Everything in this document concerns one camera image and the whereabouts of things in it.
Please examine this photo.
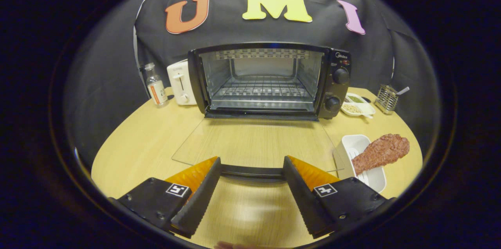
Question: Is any metal wire utensil holder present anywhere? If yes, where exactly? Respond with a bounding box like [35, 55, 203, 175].
[375, 84, 400, 115]

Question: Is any white divided dish with beans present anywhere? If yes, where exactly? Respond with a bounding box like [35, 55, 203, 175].
[340, 92, 376, 119]

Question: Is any black toaster oven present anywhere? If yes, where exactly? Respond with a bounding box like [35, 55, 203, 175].
[171, 42, 351, 181]

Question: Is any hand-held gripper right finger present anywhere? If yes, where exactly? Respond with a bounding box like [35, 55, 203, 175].
[283, 155, 396, 240]

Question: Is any white bread toaster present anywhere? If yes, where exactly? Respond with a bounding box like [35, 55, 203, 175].
[167, 59, 197, 106]

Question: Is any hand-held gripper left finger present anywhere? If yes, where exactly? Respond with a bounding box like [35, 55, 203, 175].
[108, 157, 222, 239]

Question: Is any white rectangular dish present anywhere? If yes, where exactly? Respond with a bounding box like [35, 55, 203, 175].
[333, 135, 387, 194]

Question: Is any brown chicken drumstick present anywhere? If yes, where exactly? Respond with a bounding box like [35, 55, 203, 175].
[351, 134, 410, 176]

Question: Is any clear glass bottle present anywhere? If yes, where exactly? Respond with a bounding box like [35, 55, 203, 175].
[144, 62, 169, 108]

